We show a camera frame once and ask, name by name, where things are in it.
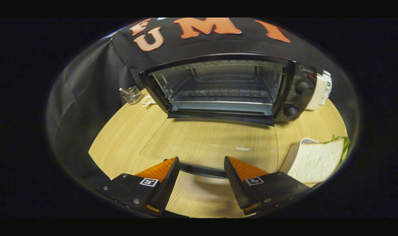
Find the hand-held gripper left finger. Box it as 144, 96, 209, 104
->
102, 156, 181, 216

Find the small metal wire rack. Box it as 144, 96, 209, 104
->
119, 86, 143, 105

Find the small white flat item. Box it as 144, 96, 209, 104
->
141, 95, 157, 107

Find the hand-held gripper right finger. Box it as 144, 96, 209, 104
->
224, 156, 310, 216

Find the white drink bottle green label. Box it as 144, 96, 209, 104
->
320, 70, 333, 105

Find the black toaster oven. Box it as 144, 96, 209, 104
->
139, 53, 317, 179

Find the white bread lettuce sandwich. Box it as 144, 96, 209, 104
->
288, 135, 351, 184

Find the white ribbed plastic tray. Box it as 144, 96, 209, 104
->
279, 138, 319, 174

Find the white pop-up toaster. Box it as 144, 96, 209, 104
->
306, 73, 327, 111

